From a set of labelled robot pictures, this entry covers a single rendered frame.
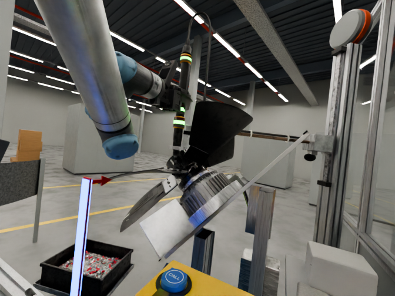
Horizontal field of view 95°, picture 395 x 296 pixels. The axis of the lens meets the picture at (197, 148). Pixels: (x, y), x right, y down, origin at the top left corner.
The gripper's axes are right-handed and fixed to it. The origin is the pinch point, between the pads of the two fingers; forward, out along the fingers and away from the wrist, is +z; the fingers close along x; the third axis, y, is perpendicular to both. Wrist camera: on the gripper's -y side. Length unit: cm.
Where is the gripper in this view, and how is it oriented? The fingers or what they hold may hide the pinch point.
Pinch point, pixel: (186, 98)
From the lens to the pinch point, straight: 76.3
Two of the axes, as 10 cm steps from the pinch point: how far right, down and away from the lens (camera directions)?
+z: 4.3, 0.4, 9.0
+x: 8.9, 1.0, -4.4
